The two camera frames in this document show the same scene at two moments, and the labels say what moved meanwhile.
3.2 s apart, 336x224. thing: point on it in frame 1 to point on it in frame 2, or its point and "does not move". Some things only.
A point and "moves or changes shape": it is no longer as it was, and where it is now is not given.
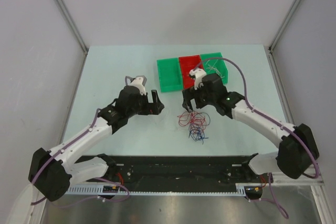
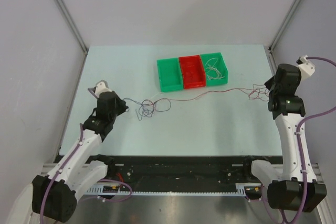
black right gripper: [193, 94] to [269, 82]
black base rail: [214, 171] does not move
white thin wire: [212, 67] does not move
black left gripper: [154, 108] to [122, 105]
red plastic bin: [187, 63] does not move
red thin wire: [198, 119] to [260, 92]
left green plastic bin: [170, 74] does not move
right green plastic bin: [214, 63] does not move
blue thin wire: [197, 135] moves or changes shape
